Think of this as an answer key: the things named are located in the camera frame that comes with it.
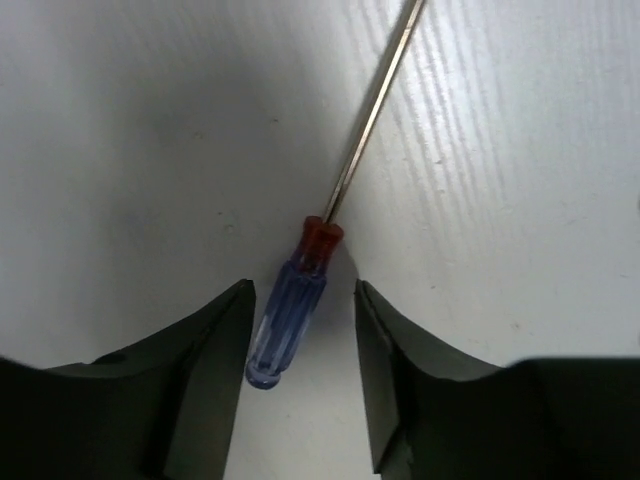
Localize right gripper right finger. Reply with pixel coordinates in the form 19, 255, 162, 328
354, 281, 639, 479

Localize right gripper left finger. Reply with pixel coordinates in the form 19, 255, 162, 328
1, 280, 256, 479

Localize red blue screwdriver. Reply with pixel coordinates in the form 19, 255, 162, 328
245, 0, 426, 390

